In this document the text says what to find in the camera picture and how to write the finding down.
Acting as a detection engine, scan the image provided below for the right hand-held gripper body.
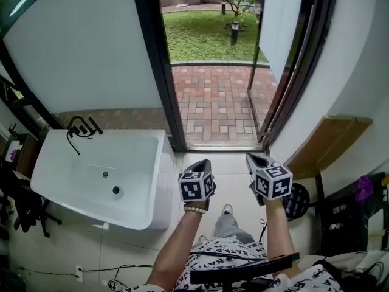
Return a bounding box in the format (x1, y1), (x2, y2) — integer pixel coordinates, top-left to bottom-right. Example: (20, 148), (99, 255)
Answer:
(249, 162), (294, 207)

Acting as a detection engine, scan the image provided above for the black-framed frosted glass door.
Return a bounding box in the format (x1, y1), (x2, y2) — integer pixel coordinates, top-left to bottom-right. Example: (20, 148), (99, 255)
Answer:
(246, 0), (306, 141)

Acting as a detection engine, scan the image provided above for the white bead bracelet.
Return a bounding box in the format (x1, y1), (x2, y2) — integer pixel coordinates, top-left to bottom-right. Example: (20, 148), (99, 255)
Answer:
(183, 204), (208, 214)

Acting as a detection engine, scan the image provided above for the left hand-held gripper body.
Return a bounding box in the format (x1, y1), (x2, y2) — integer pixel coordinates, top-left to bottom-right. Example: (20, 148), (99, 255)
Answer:
(177, 170), (218, 212)

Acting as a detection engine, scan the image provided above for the white printed shirt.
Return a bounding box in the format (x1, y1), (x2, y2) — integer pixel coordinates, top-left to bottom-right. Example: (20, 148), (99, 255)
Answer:
(121, 235), (344, 292)

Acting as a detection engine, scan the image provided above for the frosted window panel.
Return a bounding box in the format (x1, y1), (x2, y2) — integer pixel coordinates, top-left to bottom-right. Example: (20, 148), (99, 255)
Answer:
(2, 0), (167, 117)

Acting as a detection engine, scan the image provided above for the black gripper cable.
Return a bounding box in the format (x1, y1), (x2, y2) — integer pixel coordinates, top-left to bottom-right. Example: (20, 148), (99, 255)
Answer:
(258, 218), (269, 243)

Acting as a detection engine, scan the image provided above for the grey trouser leg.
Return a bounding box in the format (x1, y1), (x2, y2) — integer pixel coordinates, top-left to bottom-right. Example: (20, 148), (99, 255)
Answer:
(214, 213), (256, 245)

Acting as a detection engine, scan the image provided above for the brown cabinet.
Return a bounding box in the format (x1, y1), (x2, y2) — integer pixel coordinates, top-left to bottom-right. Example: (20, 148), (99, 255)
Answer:
(5, 132), (39, 179)

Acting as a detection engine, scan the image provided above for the white bathtub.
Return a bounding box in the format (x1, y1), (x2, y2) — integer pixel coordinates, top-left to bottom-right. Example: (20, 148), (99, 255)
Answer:
(30, 128), (171, 231)

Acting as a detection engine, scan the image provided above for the black office chair base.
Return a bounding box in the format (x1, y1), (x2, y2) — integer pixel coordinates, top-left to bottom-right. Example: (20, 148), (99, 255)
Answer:
(15, 193), (63, 238)

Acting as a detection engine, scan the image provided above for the black bathtub faucet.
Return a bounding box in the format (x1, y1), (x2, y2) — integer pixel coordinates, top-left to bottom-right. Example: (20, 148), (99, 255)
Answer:
(66, 115), (105, 156)

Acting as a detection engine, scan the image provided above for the black chest bar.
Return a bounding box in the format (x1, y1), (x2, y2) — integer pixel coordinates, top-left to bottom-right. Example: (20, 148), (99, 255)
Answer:
(190, 252), (300, 285)

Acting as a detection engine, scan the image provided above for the person's right forearm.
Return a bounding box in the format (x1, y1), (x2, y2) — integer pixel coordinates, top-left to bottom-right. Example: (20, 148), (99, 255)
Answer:
(263, 199), (297, 278)

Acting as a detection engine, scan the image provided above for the purple cloth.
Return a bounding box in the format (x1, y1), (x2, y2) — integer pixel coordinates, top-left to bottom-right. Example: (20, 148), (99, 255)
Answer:
(357, 175), (374, 202)

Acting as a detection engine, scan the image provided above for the black floor cable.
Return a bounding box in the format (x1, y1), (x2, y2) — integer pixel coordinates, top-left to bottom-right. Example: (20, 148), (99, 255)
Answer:
(81, 263), (156, 274)

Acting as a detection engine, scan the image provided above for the person's left forearm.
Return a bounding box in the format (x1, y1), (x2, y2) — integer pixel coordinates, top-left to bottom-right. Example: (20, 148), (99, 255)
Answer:
(147, 208), (207, 288)

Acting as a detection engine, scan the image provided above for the green grass lawn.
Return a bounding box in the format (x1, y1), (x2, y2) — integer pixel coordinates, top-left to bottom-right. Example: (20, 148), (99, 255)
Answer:
(162, 9), (270, 64)

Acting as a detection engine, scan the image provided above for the black shelf unit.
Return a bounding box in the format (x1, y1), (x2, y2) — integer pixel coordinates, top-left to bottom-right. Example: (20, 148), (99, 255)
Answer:
(315, 172), (389, 255)

